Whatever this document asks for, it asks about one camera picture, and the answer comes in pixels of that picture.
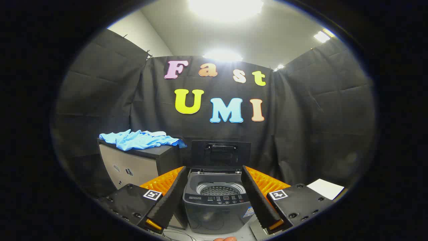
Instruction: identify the grey washing machine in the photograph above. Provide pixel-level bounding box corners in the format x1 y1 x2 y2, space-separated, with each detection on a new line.
182 167 258 235

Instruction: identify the white paper sheet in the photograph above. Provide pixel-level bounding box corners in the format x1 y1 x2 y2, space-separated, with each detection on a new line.
307 178 345 200

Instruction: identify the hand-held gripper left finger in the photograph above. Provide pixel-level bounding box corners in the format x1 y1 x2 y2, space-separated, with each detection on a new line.
100 166 190 235

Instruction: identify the grey and black cabinet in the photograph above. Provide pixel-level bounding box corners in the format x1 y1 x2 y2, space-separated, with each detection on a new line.
97 139 189 230

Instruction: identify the rectangular ceiling light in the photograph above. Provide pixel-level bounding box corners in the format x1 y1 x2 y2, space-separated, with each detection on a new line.
313 29 335 43

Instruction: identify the light blue polo shirt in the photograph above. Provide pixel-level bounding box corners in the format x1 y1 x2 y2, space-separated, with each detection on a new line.
99 129 188 152

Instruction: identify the black backdrop cloth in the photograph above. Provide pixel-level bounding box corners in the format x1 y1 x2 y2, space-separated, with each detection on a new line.
50 28 377 201

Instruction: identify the large round ceiling light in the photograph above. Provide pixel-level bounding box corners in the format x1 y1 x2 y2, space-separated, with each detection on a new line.
187 0 264 21

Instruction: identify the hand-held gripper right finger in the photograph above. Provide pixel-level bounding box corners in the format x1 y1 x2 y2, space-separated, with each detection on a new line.
241 165 335 235

